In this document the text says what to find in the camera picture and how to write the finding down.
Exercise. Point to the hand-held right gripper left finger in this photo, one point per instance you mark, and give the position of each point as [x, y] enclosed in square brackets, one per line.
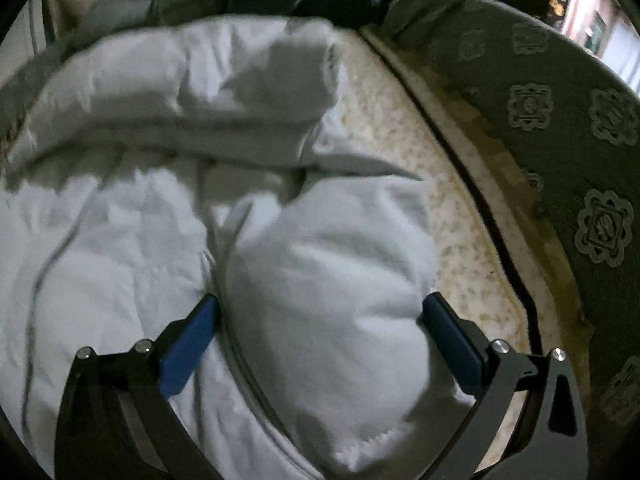
[190, 347]

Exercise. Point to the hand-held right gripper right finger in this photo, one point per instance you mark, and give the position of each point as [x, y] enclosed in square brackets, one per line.
[452, 345]

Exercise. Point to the light blue puffer jacket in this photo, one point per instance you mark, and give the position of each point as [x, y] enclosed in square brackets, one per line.
[325, 285]

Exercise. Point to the beige floral bed mat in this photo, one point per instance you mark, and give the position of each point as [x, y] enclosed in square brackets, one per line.
[465, 220]

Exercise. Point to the pale blue window curtain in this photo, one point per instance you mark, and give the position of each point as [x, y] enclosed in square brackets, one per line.
[625, 55]

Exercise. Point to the small wall picture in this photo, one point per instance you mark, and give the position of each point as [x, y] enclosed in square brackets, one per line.
[595, 32]

